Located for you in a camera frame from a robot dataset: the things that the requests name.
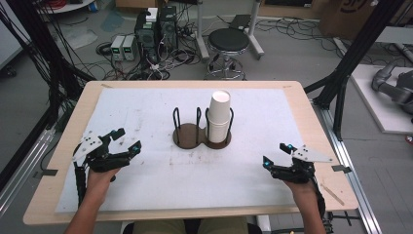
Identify light wooden table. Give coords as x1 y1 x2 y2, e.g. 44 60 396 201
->
22 80 360 226

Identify brown cup holder wire loops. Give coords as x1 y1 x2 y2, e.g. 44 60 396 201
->
171 106 235 150

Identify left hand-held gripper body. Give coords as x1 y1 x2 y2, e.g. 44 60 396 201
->
71 130 132 174

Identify tangle of floor cables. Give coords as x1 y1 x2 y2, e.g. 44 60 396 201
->
85 19 208 82

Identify person's right hand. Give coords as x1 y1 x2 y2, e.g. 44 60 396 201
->
283 180 318 203

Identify grey power supply unit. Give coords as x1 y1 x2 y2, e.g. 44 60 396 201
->
110 35 127 62
122 34 138 62

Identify black computer tower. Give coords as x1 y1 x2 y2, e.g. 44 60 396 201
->
158 5 179 51
133 7 161 63

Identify black round stool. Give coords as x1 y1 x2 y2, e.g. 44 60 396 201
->
204 27 251 81

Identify white cabinet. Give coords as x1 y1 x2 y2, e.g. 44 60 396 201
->
0 0 31 70

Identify thin wooden stick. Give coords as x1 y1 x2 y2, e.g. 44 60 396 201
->
319 182 346 207

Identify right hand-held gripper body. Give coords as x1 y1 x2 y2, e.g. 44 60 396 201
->
271 144 334 185

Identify cardboard box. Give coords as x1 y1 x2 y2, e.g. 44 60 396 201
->
319 0 413 41

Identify person's left hand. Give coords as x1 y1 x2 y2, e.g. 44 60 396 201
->
85 167 122 198

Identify person's khaki pants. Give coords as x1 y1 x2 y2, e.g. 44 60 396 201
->
131 216 249 234

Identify aluminium rail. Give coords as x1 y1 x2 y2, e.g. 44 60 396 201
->
0 127 56 217
312 99 383 234

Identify white table mat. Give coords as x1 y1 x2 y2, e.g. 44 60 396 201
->
55 87 314 215

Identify black tape strip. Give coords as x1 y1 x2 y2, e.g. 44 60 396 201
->
331 164 353 175
32 168 59 179

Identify white platform board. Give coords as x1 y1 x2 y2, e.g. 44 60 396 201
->
350 63 413 136

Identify white paper cup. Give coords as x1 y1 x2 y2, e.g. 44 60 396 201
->
205 111 232 144
207 90 232 125

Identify white round table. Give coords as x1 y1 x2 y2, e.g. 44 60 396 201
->
38 0 95 15

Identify white metal stand leg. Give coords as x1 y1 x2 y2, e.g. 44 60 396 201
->
194 0 210 61
246 0 265 60

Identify black metal frame with cables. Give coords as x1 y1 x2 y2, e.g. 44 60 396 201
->
0 0 97 193

